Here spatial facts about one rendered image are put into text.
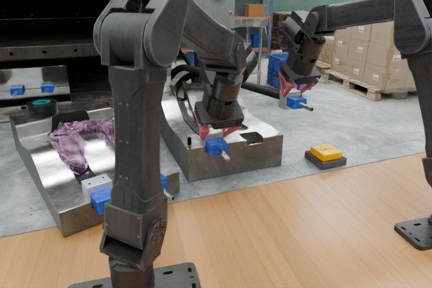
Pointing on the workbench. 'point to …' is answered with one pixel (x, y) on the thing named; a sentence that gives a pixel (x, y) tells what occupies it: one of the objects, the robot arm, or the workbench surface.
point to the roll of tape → (42, 108)
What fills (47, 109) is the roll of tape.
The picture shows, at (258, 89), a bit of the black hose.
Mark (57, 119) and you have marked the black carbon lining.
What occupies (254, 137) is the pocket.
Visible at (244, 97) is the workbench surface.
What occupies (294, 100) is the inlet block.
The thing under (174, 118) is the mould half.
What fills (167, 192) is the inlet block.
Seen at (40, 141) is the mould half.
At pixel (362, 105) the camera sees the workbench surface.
